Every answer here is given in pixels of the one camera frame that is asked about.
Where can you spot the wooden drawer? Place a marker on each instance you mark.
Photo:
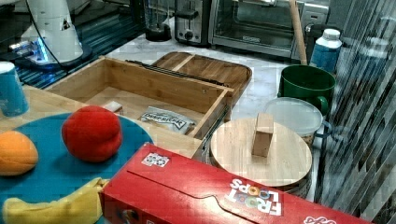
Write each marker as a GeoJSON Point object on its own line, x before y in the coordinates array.
{"type": "Point", "coordinates": [137, 87]}

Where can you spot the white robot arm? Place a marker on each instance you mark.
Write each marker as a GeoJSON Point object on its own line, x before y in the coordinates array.
{"type": "Point", "coordinates": [51, 42]}

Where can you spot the silver chip bag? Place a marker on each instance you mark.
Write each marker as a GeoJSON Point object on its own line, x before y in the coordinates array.
{"type": "Point", "coordinates": [167, 119]}

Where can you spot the wooden serving tray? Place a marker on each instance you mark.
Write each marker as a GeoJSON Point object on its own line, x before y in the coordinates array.
{"type": "Point", "coordinates": [231, 75]}

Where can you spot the jar with wooden lid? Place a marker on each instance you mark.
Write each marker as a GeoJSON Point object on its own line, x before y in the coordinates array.
{"type": "Point", "coordinates": [265, 151]}

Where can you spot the small white block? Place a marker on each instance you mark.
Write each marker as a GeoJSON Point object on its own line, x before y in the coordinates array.
{"type": "Point", "coordinates": [113, 106]}

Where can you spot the red Froot Loops box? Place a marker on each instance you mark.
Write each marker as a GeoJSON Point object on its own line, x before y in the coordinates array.
{"type": "Point", "coordinates": [157, 186]}

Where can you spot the black silver toaster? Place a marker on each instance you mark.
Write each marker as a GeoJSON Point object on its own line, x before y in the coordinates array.
{"type": "Point", "coordinates": [192, 22]}

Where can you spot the clear lidded plastic container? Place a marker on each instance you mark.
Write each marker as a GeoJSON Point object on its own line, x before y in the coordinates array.
{"type": "Point", "coordinates": [299, 116]}

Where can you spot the red plush apple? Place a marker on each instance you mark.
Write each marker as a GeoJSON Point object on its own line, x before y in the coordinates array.
{"type": "Point", "coordinates": [92, 134]}

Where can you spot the silver toaster oven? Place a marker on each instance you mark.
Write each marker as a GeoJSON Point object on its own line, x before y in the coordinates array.
{"type": "Point", "coordinates": [263, 26]}

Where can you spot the green mug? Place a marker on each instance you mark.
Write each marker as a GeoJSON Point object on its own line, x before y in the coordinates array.
{"type": "Point", "coordinates": [309, 84]}

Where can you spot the wooden spoon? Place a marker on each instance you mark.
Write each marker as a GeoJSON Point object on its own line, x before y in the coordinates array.
{"type": "Point", "coordinates": [298, 32]}

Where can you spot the yellow plush banana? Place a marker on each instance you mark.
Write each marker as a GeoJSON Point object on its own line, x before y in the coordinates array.
{"type": "Point", "coordinates": [83, 206]}

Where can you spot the blue round plate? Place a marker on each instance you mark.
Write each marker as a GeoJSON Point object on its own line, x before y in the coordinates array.
{"type": "Point", "coordinates": [58, 173]}

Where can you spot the orange plush fruit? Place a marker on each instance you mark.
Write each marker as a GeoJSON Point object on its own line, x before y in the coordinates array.
{"type": "Point", "coordinates": [18, 153]}

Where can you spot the blue shaker white cap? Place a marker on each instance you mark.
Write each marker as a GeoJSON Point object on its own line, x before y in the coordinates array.
{"type": "Point", "coordinates": [12, 98]}

